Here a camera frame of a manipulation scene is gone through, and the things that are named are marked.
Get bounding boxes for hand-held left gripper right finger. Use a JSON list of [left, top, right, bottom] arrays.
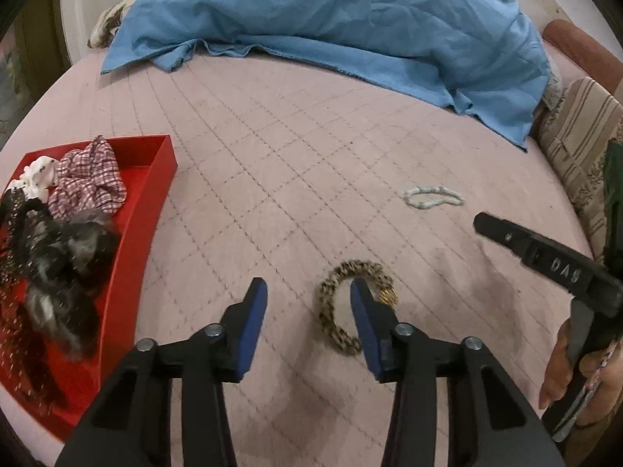
[[349, 276, 568, 467]]

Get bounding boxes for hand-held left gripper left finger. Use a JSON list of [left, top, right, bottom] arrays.
[[53, 277, 269, 467]]

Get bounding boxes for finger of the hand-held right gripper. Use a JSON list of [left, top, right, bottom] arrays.
[[473, 211, 532, 266]]

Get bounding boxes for leopard print braided bracelet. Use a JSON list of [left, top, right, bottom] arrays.
[[319, 260, 396, 353]]

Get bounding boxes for red tray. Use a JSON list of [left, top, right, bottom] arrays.
[[0, 135, 177, 444]]

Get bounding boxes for black fuzzy scrunchie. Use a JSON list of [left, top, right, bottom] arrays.
[[24, 233, 120, 361]]

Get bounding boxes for black sheer dotted scrunchie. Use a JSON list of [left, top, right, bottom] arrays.
[[19, 214, 120, 273]]

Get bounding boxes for red dotted scrunchie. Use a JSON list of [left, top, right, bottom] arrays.
[[0, 282, 69, 416]]

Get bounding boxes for black gold sequin scrunchie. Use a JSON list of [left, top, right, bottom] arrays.
[[0, 189, 35, 283]]

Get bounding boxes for person's right hand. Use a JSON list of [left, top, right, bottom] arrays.
[[538, 321, 623, 426]]

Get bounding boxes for dark green garment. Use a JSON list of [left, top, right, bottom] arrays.
[[602, 139, 623, 263]]

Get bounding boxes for striped cushion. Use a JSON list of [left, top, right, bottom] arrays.
[[535, 78, 623, 254]]

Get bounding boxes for pink quilted bedspread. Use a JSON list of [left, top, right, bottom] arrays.
[[0, 49, 597, 467]]

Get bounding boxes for reddish brown cushion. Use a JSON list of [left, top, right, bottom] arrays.
[[541, 19, 623, 76]]

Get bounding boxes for red white plaid scrunchie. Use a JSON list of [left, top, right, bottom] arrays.
[[48, 135, 128, 219]]

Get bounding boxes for blue cloth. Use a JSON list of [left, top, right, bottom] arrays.
[[100, 0, 553, 153]]

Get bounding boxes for floral cloth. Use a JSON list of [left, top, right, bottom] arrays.
[[88, 0, 161, 49]]

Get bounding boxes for wooden mirrored wardrobe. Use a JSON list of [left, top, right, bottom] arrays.
[[0, 0, 69, 132]]

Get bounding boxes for white bead bracelet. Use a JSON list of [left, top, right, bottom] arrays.
[[403, 185, 465, 211]]

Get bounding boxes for patterned wrist strap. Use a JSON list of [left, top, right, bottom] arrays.
[[581, 341, 619, 400]]

